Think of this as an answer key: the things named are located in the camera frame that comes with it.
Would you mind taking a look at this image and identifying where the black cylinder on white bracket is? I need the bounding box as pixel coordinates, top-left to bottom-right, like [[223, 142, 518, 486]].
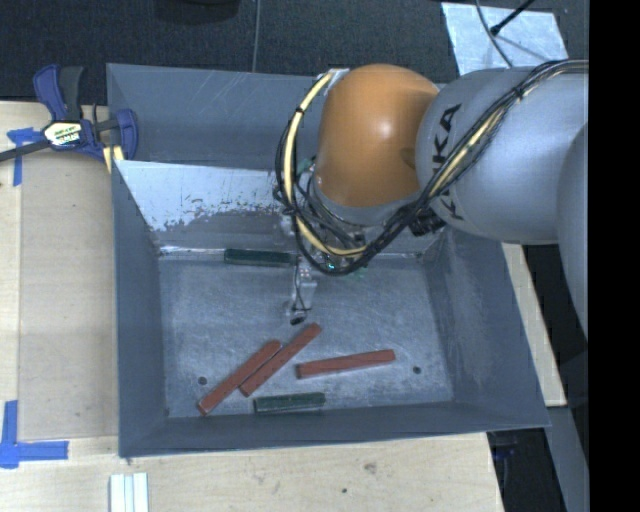
[[408, 208, 448, 238]]

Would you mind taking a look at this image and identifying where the grey metal bin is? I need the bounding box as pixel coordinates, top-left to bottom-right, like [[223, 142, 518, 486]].
[[105, 62, 553, 459]]

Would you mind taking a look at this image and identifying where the dark green flat block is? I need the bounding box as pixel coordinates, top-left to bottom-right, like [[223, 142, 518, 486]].
[[222, 247, 300, 268], [252, 391, 328, 416]]

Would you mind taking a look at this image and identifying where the red-brown flat block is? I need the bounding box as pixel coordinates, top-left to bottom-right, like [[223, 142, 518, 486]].
[[238, 322, 323, 399], [196, 339, 283, 418], [294, 348, 398, 381]]

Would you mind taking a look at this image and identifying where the pale wood flat board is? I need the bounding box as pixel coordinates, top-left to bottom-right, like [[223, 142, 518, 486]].
[[17, 149, 122, 443]]

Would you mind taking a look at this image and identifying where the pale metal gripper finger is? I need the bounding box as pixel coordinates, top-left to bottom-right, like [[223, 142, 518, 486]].
[[285, 272, 304, 327], [301, 264, 320, 312]]

